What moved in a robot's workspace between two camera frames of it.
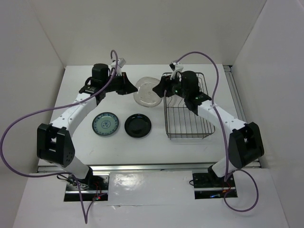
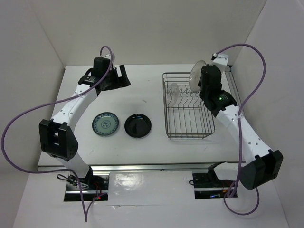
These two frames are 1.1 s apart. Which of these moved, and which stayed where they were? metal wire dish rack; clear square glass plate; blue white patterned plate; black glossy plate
Moved: clear square glass plate
Stayed: metal wire dish rack; blue white patterned plate; black glossy plate
